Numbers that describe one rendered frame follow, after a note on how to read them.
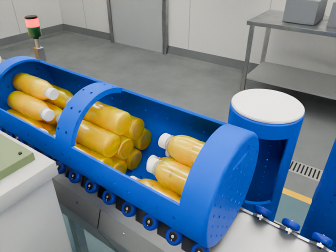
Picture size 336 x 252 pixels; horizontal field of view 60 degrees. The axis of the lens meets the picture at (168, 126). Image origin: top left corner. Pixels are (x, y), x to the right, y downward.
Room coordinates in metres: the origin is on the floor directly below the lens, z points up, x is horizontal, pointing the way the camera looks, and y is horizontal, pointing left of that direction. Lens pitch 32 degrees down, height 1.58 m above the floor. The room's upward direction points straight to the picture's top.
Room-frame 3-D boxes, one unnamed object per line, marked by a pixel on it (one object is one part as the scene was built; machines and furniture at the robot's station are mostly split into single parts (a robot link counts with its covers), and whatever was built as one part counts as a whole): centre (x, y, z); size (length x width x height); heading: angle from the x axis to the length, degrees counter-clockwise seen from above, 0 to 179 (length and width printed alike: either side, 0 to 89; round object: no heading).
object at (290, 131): (1.02, -0.39, 0.59); 0.28 x 0.28 x 0.88
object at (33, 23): (1.54, 0.69, 1.23); 0.06 x 0.06 x 0.04
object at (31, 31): (1.54, 0.69, 1.18); 0.06 x 0.06 x 0.05
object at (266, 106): (1.02, -0.39, 1.03); 0.28 x 0.28 x 0.01
